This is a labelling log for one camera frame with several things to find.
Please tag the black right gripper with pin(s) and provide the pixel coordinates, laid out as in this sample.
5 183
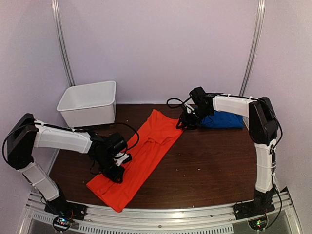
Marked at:
186 122

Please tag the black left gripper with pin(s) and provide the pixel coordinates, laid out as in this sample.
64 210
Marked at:
115 177

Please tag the orange t-shirt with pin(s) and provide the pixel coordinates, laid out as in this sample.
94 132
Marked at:
156 137

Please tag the blue pleated skirt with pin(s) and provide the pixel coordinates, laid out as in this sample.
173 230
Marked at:
220 120

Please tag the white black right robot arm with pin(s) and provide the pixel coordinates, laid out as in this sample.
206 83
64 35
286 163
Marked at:
263 128

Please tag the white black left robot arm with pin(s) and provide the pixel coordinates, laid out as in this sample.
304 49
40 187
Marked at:
109 152

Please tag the white plastic laundry bin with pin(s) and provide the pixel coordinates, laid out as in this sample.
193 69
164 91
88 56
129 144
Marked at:
89 105

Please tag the left round circuit board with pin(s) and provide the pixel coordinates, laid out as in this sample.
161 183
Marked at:
61 224

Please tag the round circuit board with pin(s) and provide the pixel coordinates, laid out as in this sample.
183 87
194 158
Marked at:
258 224
61 224

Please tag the right round circuit board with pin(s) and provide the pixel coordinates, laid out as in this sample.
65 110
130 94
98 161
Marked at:
258 224

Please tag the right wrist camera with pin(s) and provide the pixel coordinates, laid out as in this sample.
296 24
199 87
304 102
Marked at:
189 109

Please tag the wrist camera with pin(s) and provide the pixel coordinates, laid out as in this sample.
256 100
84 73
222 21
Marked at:
122 158
189 109

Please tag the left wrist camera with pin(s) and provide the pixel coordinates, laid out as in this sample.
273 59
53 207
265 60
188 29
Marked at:
122 158

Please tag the aluminium front rail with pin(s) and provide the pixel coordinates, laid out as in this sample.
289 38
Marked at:
218 219

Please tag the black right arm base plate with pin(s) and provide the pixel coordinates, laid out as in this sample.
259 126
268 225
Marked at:
253 208

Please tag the aluminium frame post right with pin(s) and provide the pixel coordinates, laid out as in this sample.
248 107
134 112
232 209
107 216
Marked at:
259 20

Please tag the aluminium frame post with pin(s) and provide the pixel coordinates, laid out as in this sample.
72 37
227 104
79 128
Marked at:
259 20
61 42

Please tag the aluminium frame post left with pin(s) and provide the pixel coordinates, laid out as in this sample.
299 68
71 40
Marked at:
61 42

